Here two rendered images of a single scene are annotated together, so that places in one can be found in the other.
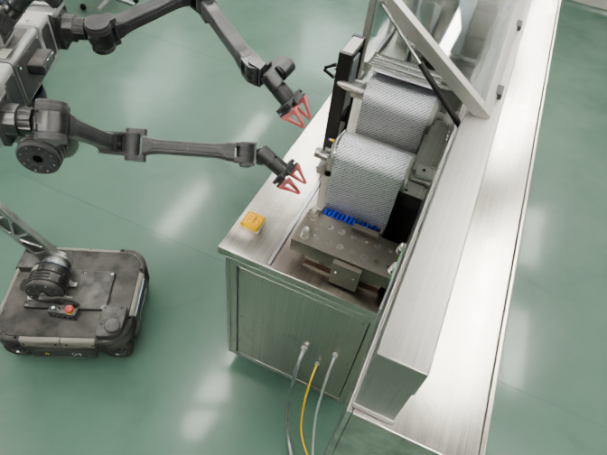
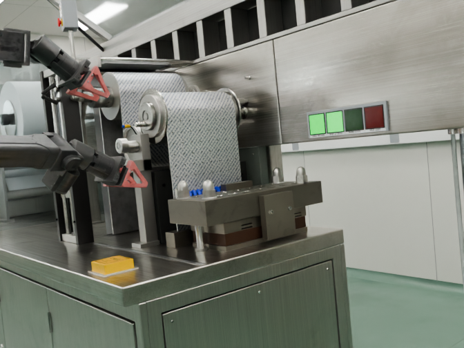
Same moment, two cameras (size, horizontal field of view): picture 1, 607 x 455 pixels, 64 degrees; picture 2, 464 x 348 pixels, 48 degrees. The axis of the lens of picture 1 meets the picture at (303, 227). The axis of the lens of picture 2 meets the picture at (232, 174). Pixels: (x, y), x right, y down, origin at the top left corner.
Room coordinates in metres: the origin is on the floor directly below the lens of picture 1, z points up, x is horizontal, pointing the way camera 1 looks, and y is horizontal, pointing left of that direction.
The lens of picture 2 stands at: (0.32, 0.99, 1.15)
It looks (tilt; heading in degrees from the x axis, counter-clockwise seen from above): 3 degrees down; 304
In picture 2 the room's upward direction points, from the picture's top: 5 degrees counter-clockwise
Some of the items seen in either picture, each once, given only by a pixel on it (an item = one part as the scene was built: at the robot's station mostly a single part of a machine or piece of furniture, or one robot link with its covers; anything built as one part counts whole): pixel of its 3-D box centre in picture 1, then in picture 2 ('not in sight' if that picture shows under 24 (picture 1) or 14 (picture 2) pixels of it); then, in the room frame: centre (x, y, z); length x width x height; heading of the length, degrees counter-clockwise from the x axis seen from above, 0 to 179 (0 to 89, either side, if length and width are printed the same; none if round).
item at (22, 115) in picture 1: (19, 120); not in sight; (0.96, 0.78, 1.45); 0.09 x 0.08 x 0.12; 8
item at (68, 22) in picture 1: (73, 28); not in sight; (1.45, 0.85, 1.45); 0.09 x 0.08 x 0.12; 8
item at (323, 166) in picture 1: (322, 181); (139, 190); (1.34, -0.05, 1.05); 0.06 x 0.05 x 0.31; 73
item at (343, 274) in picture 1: (344, 275); (278, 215); (0.98, -0.17, 0.96); 0.10 x 0.03 x 0.11; 73
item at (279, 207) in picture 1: (397, 105); (53, 228); (2.18, -0.38, 0.88); 2.52 x 0.66 x 0.04; 163
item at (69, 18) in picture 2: not in sight; (66, 15); (1.81, -0.26, 1.66); 0.07 x 0.07 x 0.10; 58
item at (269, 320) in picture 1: (380, 170); (69, 333); (2.18, -0.40, 0.43); 2.52 x 0.64 x 0.86; 163
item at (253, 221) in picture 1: (252, 221); (112, 264); (1.21, 0.19, 0.91); 0.07 x 0.07 x 0.02; 73
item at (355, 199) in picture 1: (358, 202); (206, 163); (1.20, -0.18, 1.11); 0.23 x 0.01 x 0.18; 73
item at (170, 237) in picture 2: not in sight; (213, 230); (1.20, -0.18, 0.92); 0.28 x 0.04 x 0.04; 73
